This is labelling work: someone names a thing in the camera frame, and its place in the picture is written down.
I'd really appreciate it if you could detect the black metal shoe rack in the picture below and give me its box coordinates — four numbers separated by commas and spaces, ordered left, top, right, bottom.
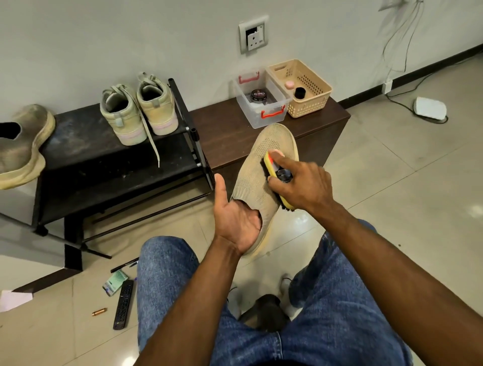
0, 77, 216, 295

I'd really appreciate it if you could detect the person's left hand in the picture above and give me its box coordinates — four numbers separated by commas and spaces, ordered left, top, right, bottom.
213, 173, 263, 256

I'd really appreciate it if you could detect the white paper sheet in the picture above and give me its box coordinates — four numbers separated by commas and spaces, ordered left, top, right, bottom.
0, 290, 34, 313

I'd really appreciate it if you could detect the person's right hand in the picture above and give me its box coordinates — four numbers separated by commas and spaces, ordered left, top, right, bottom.
266, 149, 335, 216

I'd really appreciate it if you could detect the white router box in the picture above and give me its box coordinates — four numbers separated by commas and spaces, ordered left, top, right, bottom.
414, 97, 449, 124

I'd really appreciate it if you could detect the pale green lace-up shoe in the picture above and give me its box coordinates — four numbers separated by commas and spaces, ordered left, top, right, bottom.
100, 83, 162, 168
136, 72, 181, 137

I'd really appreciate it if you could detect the clear plastic storage box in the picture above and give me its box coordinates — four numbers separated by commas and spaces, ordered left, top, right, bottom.
233, 71, 293, 130

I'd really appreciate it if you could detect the green paper packet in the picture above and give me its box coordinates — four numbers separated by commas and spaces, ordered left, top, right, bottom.
103, 269, 130, 297

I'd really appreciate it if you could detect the person's left forearm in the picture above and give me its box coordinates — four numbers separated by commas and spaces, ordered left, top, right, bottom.
134, 241, 241, 366

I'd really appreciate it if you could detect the black remote control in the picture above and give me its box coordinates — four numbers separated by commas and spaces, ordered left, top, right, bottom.
113, 279, 135, 331

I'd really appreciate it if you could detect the dark brown wooden cabinet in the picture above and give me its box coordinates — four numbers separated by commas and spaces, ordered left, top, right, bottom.
190, 97, 352, 193

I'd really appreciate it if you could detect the worn tan slip-on shoe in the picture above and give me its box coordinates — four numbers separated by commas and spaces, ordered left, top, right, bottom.
0, 104, 57, 191
230, 123, 300, 259

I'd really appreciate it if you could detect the black orange shoe brush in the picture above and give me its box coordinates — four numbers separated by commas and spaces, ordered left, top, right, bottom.
262, 149, 297, 212

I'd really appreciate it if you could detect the person's left leg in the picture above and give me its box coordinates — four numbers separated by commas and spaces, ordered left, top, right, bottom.
136, 236, 284, 366

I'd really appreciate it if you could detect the person's right forearm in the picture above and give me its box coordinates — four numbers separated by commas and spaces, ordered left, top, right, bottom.
315, 202, 483, 366

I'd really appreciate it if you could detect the person's right leg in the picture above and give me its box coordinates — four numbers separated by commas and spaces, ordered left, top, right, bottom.
281, 220, 415, 366

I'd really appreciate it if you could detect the black pen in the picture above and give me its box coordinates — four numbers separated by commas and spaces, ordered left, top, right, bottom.
110, 258, 140, 274

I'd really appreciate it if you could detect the person's leg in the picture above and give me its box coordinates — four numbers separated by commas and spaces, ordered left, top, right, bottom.
281, 220, 415, 366
136, 236, 284, 366

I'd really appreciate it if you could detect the white cable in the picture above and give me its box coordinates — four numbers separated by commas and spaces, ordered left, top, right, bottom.
379, 0, 448, 125

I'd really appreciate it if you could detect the beige plastic basket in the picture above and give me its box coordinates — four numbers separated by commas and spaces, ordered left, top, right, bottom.
266, 59, 334, 119

